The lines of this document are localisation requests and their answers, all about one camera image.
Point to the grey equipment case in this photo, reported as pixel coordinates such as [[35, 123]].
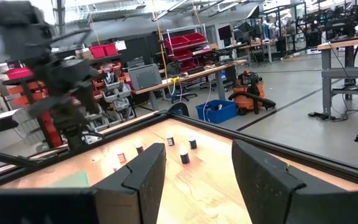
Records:
[[145, 77]]

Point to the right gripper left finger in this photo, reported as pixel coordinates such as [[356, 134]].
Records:
[[148, 174]]

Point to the blue plastic tote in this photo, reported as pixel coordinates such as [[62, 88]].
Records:
[[216, 112]]

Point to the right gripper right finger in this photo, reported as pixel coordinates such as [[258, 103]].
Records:
[[259, 180]]

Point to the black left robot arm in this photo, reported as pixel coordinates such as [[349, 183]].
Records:
[[67, 77]]

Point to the long wooden workbench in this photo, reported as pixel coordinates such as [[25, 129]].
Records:
[[204, 73]]

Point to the wooden top steel workbench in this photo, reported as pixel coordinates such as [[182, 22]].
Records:
[[346, 42]]

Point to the small dark food coloring bottle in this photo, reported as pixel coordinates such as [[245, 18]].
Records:
[[184, 155], [192, 142], [170, 139], [139, 146]]

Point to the orange shop vacuum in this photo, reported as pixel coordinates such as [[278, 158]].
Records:
[[259, 90]]

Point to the shelf with grey parts bins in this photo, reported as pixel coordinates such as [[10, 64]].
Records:
[[112, 84]]

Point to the red storage bin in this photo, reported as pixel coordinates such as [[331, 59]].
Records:
[[110, 49], [97, 51], [19, 73]]

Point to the black aluminium table frame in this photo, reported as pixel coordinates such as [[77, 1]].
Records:
[[322, 163]]

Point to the small orange food coloring bottle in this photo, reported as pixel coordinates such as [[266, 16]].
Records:
[[121, 156]]

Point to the teal translucent plastic bin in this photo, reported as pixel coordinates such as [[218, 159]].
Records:
[[73, 180]]

